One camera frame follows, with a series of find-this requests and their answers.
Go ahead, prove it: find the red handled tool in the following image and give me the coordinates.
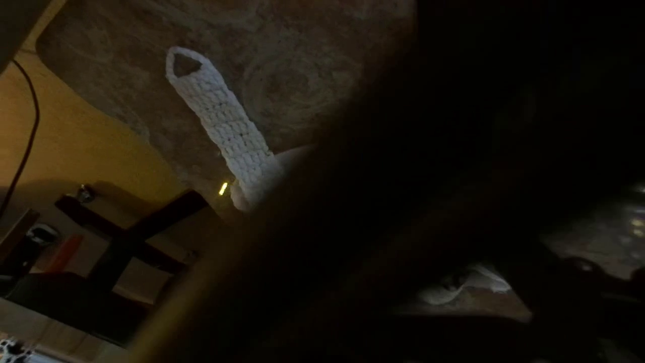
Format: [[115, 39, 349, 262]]
[[47, 234, 83, 271]]

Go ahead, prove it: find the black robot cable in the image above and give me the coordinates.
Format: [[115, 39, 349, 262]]
[[0, 58, 43, 217]]

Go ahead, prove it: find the grey remote control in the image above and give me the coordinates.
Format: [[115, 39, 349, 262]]
[[128, 0, 645, 363]]

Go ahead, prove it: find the white crocheted cloth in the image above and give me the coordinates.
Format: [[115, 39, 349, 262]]
[[166, 46, 313, 211]]

